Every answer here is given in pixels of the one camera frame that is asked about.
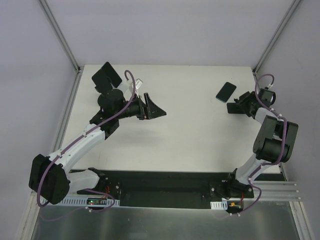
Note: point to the black round base phone holder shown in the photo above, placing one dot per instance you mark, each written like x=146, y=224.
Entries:
x=103, y=99

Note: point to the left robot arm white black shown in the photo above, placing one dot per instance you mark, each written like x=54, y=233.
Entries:
x=51, y=177

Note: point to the right aluminium frame post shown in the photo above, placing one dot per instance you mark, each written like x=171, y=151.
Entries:
x=292, y=9

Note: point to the black phone blue edge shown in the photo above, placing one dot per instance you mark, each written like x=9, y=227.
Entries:
x=110, y=72

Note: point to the black phone teal edge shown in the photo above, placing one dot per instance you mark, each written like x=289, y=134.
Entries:
x=225, y=92

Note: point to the right white cable duct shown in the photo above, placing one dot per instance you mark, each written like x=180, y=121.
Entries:
x=219, y=205

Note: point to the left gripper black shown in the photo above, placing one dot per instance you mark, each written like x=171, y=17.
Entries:
x=145, y=109

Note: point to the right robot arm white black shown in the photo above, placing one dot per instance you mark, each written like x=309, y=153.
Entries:
x=273, y=145

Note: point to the white folding phone stand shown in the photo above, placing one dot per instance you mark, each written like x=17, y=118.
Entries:
x=123, y=86

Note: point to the left white cable duct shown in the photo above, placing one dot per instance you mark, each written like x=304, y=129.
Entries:
x=82, y=201

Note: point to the white cable duct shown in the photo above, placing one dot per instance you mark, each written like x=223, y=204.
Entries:
x=82, y=201
x=219, y=205

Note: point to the left aluminium frame post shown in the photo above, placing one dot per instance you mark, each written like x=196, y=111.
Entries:
x=44, y=5

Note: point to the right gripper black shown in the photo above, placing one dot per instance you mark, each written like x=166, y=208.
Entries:
x=242, y=103

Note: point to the aluminium frame post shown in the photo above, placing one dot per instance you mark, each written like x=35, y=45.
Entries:
x=292, y=9
x=44, y=5

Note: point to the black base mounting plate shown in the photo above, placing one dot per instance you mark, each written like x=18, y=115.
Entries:
x=183, y=202

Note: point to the black folding phone stand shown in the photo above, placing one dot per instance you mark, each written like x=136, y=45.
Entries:
x=232, y=107

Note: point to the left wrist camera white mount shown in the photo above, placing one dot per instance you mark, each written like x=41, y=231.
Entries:
x=138, y=83

